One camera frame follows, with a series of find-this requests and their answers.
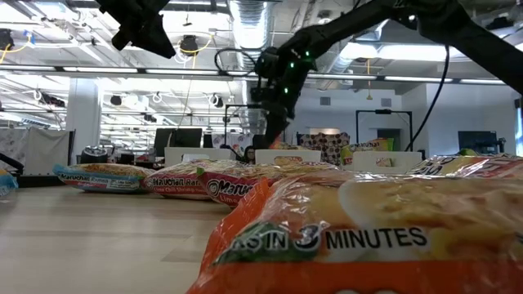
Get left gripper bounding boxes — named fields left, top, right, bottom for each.
left=96, top=0, right=178, bottom=60

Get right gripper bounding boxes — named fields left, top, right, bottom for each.
left=251, top=44, right=318, bottom=150

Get orange chicken ramen packet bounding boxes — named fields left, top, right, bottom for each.
left=186, top=169, right=523, bottom=294
left=407, top=154, right=523, bottom=180
left=269, top=140, right=308, bottom=166

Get pink ramen packet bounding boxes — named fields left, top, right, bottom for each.
left=141, top=160, right=213, bottom=201

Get blue beef ramen packet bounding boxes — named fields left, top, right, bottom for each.
left=0, top=169, right=20, bottom=198
left=51, top=163, right=155, bottom=194

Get white plastic bin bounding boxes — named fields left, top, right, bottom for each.
left=351, top=150, right=423, bottom=175
left=164, top=146, right=233, bottom=167
left=254, top=149, right=323, bottom=166

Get person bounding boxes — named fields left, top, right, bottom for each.
left=241, top=145, right=257, bottom=165

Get black ceiling-hung device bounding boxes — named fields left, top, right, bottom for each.
left=178, top=34, right=200, bottom=56

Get dotted patterned fabric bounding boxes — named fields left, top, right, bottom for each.
left=297, top=131, right=351, bottom=165

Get long ceiling light strip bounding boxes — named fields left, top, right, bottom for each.
left=0, top=63, right=507, bottom=86

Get black desk monitor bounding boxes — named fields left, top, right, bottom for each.
left=154, top=127, right=203, bottom=158

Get white pillar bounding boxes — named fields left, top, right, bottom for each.
left=65, top=77, right=102, bottom=165

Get black round container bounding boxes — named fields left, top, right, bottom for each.
left=79, top=145, right=110, bottom=165

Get white fabric screen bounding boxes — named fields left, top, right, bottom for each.
left=24, top=127, right=71, bottom=176

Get black curved bar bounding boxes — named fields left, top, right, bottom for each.
left=0, top=152, right=25, bottom=176

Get black rectangular frame stand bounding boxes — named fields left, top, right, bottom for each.
left=355, top=108, right=413, bottom=153
left=223, top=103, right=287, bottom=150

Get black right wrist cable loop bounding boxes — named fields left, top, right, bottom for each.
left=213, top=47, right=263, bottom=79

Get silver spiral air duct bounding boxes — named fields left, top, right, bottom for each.
left=227, top=0, right=275, bottom=136
left=316, top=16, right=393, bottom=89

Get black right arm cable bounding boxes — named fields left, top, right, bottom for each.
left=404, top=43, right=451, bottom=153

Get black table edge rail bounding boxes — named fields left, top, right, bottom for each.
left=16, top=173, right=58, bottom=189

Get dark wall monitor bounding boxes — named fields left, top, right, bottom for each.
left=457, top=130, right=499, bottom=155

